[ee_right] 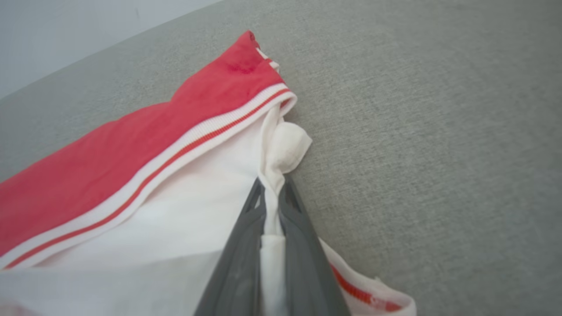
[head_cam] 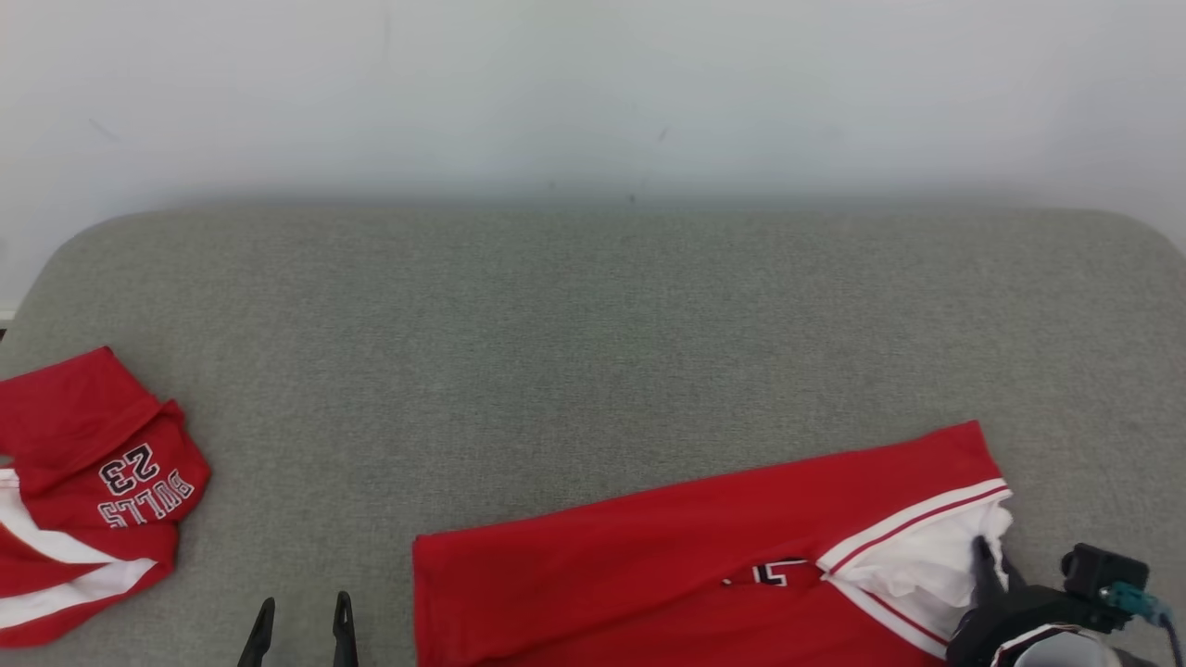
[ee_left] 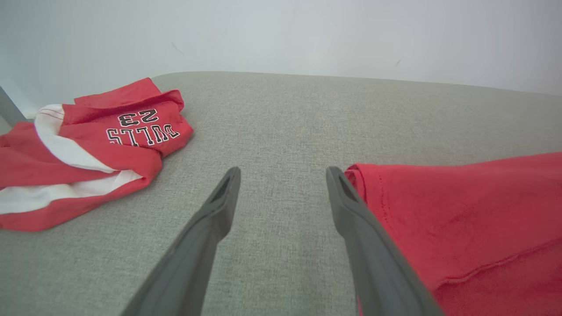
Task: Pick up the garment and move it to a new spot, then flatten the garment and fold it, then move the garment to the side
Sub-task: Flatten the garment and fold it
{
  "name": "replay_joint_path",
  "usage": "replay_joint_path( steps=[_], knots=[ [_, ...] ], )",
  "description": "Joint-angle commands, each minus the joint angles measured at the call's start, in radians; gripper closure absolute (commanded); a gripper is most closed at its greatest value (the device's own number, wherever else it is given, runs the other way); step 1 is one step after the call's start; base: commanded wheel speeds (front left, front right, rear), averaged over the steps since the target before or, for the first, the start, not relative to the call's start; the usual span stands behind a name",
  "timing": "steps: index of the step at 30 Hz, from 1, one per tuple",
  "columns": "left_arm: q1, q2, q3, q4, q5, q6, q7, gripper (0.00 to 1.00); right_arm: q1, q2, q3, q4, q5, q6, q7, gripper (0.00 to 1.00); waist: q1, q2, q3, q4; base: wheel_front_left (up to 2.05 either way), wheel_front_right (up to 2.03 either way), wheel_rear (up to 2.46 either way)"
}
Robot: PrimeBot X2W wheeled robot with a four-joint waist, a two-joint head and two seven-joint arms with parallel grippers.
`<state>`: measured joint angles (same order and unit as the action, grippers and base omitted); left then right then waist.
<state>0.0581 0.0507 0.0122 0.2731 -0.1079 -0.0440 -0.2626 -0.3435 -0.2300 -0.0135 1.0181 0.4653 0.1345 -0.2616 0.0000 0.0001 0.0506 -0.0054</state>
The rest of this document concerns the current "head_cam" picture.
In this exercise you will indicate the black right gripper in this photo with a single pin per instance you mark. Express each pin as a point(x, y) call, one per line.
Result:
point(1010, 616)

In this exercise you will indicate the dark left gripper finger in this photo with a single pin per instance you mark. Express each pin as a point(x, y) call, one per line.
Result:
point(345, 639)
point(259, 644)

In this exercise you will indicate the red Bulls basketball jersey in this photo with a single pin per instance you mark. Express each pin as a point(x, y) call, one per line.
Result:
point(602, 574)

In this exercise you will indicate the red white-striped basketball shorts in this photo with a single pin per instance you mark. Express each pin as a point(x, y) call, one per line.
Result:
point(83, 408)

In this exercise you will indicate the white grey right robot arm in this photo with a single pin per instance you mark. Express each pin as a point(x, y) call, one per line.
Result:
point(1066, 653)

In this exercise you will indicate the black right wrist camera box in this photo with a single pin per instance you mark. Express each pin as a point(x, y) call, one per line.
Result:
point(1098, 570)

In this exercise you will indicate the white wall baseboard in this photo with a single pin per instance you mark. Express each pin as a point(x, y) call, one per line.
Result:
point(6, 315)

